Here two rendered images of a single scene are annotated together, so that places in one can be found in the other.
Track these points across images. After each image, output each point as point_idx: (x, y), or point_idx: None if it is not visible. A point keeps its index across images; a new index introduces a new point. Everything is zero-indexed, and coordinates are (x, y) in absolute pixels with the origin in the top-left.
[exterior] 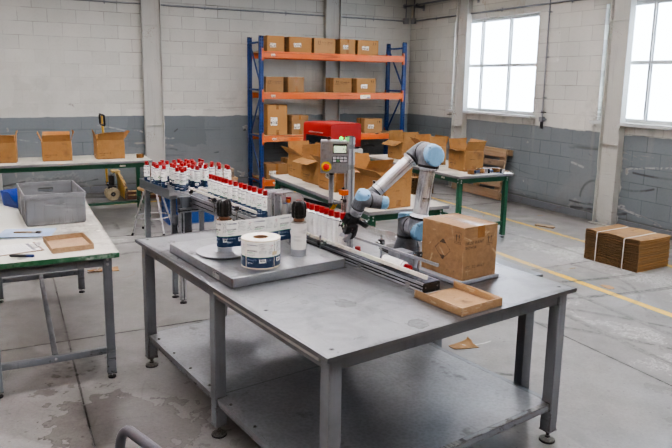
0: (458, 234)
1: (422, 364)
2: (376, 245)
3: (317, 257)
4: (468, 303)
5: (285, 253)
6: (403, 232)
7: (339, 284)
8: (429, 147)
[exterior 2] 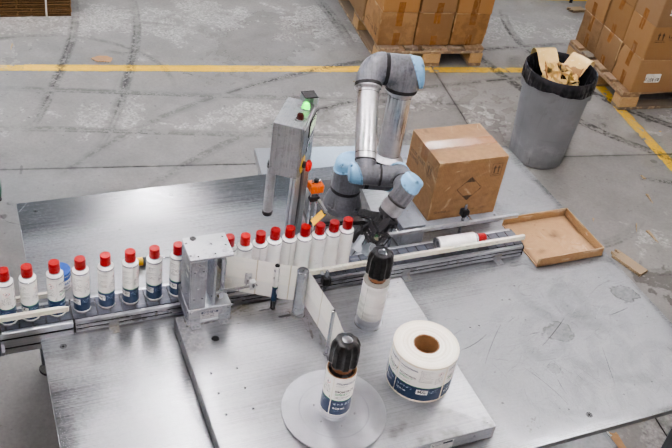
0: (498, 165)
1: None
2: (410, 233)
3: (390, 304)
4: (560, 235)
5: (358, 334)
6: (358, 188)
7: (480, 315)
8: (422, 65)
